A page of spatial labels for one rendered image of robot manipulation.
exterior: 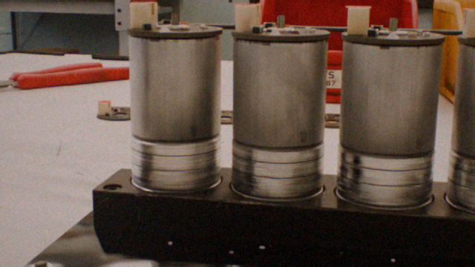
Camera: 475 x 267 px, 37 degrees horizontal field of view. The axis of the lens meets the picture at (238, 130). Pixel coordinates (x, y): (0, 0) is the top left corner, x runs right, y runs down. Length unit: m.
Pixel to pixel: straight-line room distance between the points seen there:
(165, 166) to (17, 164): 0.12
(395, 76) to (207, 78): 0.05
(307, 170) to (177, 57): 0.04
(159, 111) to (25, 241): 0.06
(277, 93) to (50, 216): 0.09
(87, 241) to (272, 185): 0.05
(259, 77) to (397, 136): 0.04
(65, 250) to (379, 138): 0.08
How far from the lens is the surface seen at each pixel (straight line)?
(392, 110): 0.17
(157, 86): 0.18
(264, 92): 0.17
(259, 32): 0.17
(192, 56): 0.18
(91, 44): 5.04
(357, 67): 0.17
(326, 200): 0.18
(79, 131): 0.35
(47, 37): 5.20
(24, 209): 0.24
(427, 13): 2.47
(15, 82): 0.47
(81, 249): 0.18
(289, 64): 0.17
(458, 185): 0.18
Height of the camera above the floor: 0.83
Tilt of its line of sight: 13 degrees down
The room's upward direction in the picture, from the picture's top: 1 degrees clockwise
